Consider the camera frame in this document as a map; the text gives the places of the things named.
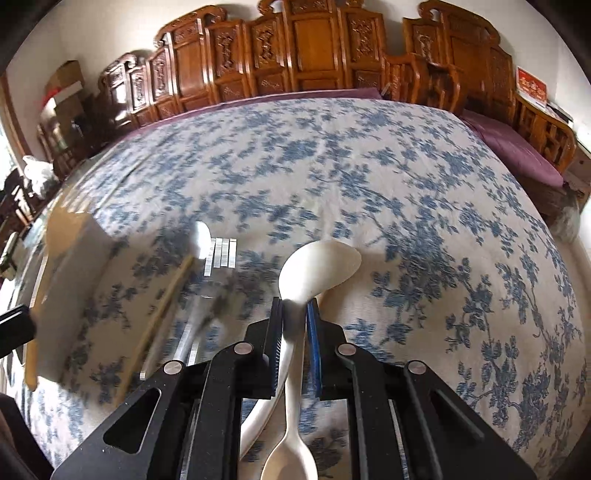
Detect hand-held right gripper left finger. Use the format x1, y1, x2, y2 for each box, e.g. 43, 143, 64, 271
51, 298, 285, 480

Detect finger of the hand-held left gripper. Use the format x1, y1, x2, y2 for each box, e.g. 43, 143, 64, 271
0, 305, 38, 357

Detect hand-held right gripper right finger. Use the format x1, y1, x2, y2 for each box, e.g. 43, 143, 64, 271
307, 298, 539, 480

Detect grey utensil box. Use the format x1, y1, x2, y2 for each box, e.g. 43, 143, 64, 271
24, 203, 114, 391

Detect white plastic spoon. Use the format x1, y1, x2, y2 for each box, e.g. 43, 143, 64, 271
239, 239, 362, 462
261, 300, 320, 480

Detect metal fork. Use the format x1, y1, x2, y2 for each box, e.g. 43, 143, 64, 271
141, 237, 239, 381

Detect wooden chopsticks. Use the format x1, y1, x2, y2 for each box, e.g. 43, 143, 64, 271
115, 255, 195, 403

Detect metal spoon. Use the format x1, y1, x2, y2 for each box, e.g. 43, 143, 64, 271
172, 220, 214, 363

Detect person's black pants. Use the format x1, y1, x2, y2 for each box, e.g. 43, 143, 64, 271
0, 392, 54, 480

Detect white plastic bag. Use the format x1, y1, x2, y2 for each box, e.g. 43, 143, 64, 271
22, 154, 62, 197

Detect blue floral bedsheet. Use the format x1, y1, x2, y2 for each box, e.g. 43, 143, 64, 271
9, 95, 583, 480

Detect cardboard boxes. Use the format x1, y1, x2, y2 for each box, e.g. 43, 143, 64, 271
42, 60, 88, 100

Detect dark carved wooden bench back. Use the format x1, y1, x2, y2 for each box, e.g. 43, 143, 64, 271
98, 53, 155, 131

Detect purple seat cushion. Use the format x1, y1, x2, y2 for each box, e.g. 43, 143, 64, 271
461, 110, 565, 186

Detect wooden armchair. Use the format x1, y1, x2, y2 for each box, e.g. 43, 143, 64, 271
382, 52, 468, 116

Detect wooden bench armrest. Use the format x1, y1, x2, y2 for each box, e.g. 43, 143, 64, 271
512, 92, 579, 174

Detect red calendar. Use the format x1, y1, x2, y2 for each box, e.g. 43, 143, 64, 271
515, 66, 551, 108

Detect wooden window frame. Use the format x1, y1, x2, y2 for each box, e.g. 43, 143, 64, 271
0, 74, 29, 162

